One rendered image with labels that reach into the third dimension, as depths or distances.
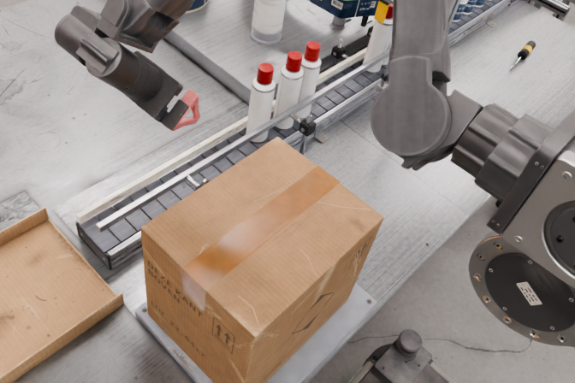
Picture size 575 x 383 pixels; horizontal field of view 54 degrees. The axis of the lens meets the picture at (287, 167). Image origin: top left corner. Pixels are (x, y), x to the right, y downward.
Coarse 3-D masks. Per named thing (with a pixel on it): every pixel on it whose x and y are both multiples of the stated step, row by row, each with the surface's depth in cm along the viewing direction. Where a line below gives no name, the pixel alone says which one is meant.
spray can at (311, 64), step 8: (312, 48) 126; (320, 48) 127; (304, 56) 128; (312, 56) 127; (304, 64) 128; (312, 64) 128; (320, 64) 129; (304, 72) 129; (312, 72) 129; (304, 80) 131; (312, 80) 131; (304, 88) 133; (312, 88) 133; (304, 96) 134; (304, 112) 138
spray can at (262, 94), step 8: (264, 64) 119; (264, 72) 118; (272, 72) 119; (256, 80) 121; (264, 80) 119; (272, 80) 122; (256, 88) 121; (264, 88) 120; (272, 88) 121; (256, 96) 122; (264, 96) 121; (272, 96) 123; (256, 104) 124; (264, 104) 123; (272, 104) 126; (248, 112) 128; (256, 112) 125; (264, 112) 125; (248, 120) 129; (256, 120) 127; (264, 120) 127; (248, 128) 130; (264, 136) 131
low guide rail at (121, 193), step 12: (348, 60) 153; (324, 72) 148; (336, 72) 151; (240, 120) 132; (228, 132) 129; (204, 144) 125; (180, 156) 121; (192, 156) 124; (156, 168) 118; (168, 168) 120; (144, 180) 116; (120, 192) 113; (132, 192) 115; (96, 204) 110; (108, 204) 112; (84, 216) 108
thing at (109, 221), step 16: (368, 64) 145; (336, 80) 139; (320, 96) 135; (288, 112) 129; (256, 128) 124; (240, 144) 121; (208, 160) 116; (176, 176) 112; (192, 176) 114; (160, 192) 109; (128, 208) 105; (96, 224) 102; (112, 224) 103
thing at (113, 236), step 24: (456, 24) 180; (336, 96) 148; (312, 120) 140; (216, 144) 130; (216, 168) 126; (144, 192) 118; (168, 192) 119; (192, 192) 120; (144, 216) 114; (96, 240) 109; (120, 240) 110
